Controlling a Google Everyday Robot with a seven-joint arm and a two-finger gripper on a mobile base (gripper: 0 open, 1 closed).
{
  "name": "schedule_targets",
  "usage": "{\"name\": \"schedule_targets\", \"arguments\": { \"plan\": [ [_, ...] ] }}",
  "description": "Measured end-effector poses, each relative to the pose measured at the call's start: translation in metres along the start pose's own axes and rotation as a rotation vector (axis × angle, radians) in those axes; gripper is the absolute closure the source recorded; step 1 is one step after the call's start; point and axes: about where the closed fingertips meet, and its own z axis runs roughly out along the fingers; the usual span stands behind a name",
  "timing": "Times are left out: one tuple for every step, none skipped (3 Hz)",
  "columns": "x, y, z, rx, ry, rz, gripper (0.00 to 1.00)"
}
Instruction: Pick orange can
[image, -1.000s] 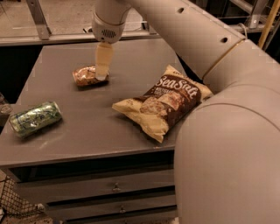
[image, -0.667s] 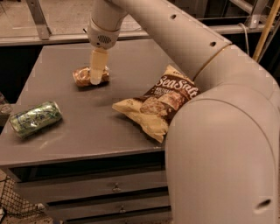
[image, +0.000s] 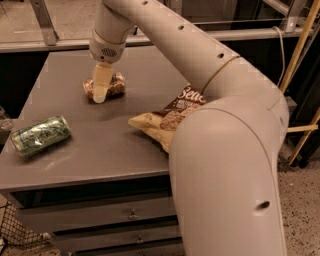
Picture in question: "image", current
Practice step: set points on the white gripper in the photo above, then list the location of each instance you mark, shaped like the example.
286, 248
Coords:
106, 50

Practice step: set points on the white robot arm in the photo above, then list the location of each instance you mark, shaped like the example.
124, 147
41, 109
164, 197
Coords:
223, 157

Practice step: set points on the green soda can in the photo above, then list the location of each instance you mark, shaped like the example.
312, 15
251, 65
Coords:
31, 140

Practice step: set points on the sea salt chips bag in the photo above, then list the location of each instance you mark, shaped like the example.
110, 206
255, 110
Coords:
161, 125

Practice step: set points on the grey drawer cabinet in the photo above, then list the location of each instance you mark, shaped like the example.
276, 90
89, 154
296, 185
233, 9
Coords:
104, 157

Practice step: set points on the top grey drawer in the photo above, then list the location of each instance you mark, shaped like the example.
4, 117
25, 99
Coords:
96, 213

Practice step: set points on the grey drawer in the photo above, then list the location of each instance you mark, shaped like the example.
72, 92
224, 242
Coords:
149, 249
136, 234
96, 213

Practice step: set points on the middle grey drawer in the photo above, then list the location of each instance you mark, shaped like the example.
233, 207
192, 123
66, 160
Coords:
136, 234

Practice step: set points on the bottom grey drawer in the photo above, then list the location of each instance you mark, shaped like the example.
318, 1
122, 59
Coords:
149, 249

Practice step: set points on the grey metal railing frame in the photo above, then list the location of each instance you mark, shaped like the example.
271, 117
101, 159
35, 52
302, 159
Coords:
58, 25

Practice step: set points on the black wire mesh basket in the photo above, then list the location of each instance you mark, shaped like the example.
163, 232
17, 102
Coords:
15, 233

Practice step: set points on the yellow wooden easel frame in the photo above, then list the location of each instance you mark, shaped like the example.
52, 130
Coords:
301, 79

